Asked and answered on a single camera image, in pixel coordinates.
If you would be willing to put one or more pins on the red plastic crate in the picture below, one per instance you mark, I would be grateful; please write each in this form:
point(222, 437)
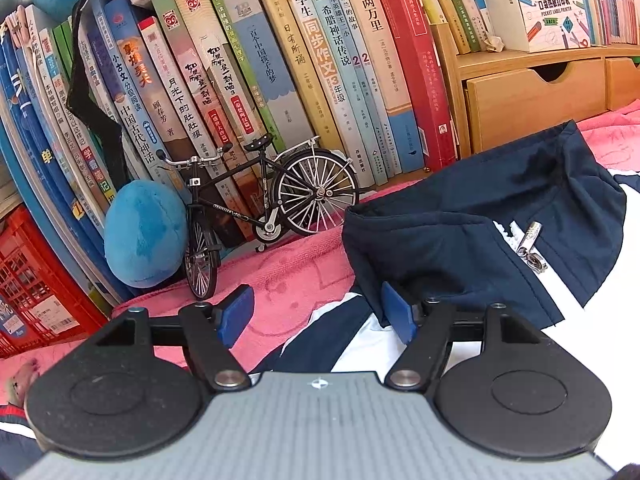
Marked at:
point(35, 285)

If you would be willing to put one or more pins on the blue plush ball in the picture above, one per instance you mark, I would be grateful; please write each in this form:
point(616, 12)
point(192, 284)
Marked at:
point(145, 235)

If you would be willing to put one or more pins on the white and navy jacket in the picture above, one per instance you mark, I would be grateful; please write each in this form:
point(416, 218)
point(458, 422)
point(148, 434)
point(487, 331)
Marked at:
point(475, 200)

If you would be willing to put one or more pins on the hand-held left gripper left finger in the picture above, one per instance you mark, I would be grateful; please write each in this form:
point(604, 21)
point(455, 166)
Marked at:
point(235, 312)

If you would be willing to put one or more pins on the black model bicycle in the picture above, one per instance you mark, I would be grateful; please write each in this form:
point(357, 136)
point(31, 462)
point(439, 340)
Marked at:
point(320, 191)

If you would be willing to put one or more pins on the white printer box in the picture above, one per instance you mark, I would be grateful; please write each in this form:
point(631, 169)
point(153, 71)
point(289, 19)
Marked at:
point(540, 10)

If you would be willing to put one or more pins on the row of upright books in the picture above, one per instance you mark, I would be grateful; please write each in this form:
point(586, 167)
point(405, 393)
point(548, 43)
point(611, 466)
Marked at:
point(310, 60)

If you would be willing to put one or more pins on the wooden drawer organizer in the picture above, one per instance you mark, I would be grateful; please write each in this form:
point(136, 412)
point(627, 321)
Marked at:
point(515, 95)

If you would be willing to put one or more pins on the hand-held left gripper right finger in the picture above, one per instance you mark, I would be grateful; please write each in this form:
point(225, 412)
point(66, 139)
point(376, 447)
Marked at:
point(400, 312)

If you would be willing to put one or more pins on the pink rabbit print mat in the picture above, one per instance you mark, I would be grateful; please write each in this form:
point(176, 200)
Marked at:
point(300, 260)

